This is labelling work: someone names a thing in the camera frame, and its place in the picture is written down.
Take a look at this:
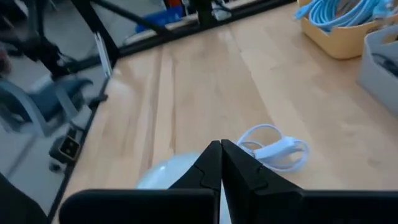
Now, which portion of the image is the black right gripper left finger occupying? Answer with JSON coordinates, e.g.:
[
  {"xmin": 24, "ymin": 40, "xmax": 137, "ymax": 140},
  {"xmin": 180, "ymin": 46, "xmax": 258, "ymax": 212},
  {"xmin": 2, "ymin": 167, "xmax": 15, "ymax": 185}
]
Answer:
[{"xmin": 58, "ymin": 139, "xmax": 222, "ymax": 224}]

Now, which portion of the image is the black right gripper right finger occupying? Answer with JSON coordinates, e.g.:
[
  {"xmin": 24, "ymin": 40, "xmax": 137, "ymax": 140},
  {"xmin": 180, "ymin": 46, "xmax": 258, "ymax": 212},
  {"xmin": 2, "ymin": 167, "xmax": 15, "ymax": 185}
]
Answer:
[{"xmin": 221, "ymin": 139, "xmax": 398, "ymax": 224}]

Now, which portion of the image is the short black cable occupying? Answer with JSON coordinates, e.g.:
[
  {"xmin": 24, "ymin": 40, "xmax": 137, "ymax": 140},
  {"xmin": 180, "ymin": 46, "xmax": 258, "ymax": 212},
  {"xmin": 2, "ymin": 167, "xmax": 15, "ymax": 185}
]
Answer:
[{"xmin": 371, "ymin": 52, "xmax": 398, "ymax": 78}]

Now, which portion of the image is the light blue ethernet cable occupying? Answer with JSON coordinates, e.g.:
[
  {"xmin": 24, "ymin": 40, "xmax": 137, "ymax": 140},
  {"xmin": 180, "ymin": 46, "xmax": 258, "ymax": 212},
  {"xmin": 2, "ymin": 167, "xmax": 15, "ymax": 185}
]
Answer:
[
  {"xmin": 369, "ymin": 0, "xmax": 398, "ymax": 22},
  {"xmin": 294, "ymin": 0, "xmax": 379, "ymax": 34}
]

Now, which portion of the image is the white mushroom table lamp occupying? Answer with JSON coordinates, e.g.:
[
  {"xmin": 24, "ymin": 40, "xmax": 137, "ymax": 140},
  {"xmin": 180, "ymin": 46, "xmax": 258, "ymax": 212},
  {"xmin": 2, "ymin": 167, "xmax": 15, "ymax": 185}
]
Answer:
[{"xmin": 134, "ymin": 151, "xmax": 205, "ymax": 190}]

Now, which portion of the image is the black box with yellow face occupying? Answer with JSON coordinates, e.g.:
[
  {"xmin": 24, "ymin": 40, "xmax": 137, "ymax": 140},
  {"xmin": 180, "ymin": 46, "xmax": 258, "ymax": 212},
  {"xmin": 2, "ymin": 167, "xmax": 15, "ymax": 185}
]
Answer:
[{"xmin": 48, "ymin": 126, "xmax": 84, "ymax": 172}]

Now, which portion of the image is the grey blue office chair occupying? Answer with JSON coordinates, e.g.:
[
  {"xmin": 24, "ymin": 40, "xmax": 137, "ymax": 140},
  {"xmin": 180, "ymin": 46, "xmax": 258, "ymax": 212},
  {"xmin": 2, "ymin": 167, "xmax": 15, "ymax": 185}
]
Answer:
[{"xmin": 0, "ymin": 77, "xmax": 96, "ymax": 138}]

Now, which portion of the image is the grey plastic bin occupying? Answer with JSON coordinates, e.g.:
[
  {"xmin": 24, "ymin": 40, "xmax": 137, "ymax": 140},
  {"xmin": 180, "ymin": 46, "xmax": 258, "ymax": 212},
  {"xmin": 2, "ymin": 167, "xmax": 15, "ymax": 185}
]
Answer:
[{"xmin": 356, "ymin": 24, "xmax": 398, "ymax": 118}]

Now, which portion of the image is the yellow plastic bin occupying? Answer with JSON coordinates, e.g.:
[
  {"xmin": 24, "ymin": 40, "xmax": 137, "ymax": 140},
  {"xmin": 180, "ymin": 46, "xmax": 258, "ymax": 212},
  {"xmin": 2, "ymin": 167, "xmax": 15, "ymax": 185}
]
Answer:
[{"xmin": 299, "ymin": 0, "xmax": 398, "ymax": 60}]

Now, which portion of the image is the blue box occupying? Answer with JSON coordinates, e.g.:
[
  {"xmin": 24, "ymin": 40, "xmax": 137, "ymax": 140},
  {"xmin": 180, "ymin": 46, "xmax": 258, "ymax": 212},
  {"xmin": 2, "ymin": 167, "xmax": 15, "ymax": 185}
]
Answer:
[{"xmin": 134, "ymin": 5, "xmax": 185, "ymax": 34}]

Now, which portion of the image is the white lamp cord with adapter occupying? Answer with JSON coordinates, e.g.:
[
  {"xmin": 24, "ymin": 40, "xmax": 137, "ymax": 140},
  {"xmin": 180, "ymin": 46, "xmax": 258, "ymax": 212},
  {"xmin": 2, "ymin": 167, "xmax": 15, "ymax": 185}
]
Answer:
[{"xmin": 236, "ymin": 123, "xmax": 311, "ymax": 174}]

